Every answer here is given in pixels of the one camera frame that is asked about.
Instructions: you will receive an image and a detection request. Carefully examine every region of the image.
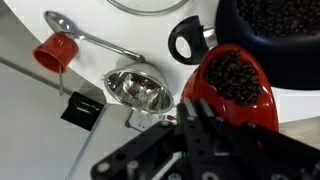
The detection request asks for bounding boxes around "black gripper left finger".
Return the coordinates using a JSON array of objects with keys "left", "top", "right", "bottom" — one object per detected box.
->
[{"left": 176, "top": 97, "right": 198, "bottom": 126}]

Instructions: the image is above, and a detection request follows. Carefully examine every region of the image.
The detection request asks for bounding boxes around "small whiteboard with drawings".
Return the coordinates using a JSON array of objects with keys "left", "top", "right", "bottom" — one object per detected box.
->
[{"left": 124, "top": 109, "right": 155, "bottom": 133}]

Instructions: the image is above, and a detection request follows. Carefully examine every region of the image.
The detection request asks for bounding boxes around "red mug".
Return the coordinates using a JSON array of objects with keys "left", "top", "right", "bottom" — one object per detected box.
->
[{"left": 32, "top": 32, "right": 80, "bottom": 75}]

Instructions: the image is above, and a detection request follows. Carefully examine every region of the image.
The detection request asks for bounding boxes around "small spoon in mug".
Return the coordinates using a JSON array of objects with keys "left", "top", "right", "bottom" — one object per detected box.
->
[{"left": 58, "top": 64, "right": 65, "bottom": 97}]

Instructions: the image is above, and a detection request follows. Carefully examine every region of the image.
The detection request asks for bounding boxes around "stainless steel bowl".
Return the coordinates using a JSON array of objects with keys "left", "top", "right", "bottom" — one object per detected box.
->
[{"left": 103, "top": 62, "right": 175, "bottom": 114}]

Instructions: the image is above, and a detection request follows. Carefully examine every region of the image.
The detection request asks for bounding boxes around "red bowl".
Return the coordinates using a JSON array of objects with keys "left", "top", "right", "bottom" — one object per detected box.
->
[{"left": 179, "top": 43, "right": 280, "bottom": 133}]

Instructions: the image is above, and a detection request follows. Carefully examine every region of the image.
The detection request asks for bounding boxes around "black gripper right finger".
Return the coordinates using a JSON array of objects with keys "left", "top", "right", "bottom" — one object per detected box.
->
[{"left": 198, "top": 97, "right": 218, "bottom": 123}]

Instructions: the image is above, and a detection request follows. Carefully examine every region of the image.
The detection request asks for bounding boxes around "black cooking pot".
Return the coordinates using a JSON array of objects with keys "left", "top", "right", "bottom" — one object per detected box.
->
[{"left": 167, "top": 0, "right": 320, "bottom": 91}]

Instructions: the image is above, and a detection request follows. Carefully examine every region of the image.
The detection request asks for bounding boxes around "dark beans pile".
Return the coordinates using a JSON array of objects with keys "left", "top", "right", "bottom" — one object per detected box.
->
[{"left": 203, "top": 0, "right": 320, "bottom": 107}]

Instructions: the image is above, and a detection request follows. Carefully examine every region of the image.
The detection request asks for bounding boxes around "black wall tray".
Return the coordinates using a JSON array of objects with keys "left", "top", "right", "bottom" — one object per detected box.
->
[{"left": 60, "top": 91, "right": 105, "bottom": 132}]

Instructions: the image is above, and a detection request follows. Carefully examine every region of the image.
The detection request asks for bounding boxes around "glass pot lid black knob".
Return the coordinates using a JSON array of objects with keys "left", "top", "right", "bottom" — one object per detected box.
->
[{"left": 106, "top": 0, "right": 191, "bottom": 17}]

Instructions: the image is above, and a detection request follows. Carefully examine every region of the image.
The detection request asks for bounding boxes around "large metal spoon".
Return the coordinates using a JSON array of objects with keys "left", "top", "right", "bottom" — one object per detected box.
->
[{"left": 43, "top": 10, "right": 146, "bottom": 64}]

